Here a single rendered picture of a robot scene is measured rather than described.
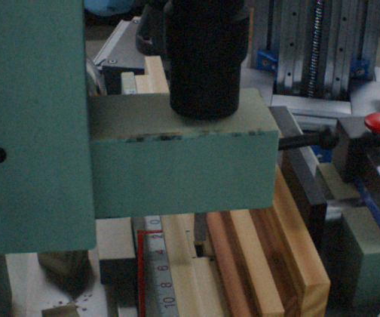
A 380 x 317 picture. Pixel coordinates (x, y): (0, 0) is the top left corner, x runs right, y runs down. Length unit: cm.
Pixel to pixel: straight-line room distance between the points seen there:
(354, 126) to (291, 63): 68
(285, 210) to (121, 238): 22
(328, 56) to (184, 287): 85
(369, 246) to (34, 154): 28
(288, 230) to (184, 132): 13
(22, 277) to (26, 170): 34
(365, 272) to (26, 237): 28
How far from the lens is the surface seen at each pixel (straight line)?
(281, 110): 90
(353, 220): 62
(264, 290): 55
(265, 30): 140
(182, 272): 56
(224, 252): 59
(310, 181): 60
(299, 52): 134
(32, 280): 79
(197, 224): 59
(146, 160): 51
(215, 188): 53
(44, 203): 48
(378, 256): 59
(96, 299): 76
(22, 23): 42
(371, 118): 64
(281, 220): 59
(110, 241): 76
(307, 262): 55
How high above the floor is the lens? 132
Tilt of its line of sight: 32 degrees down
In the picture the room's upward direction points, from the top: 1 degrees clockwise
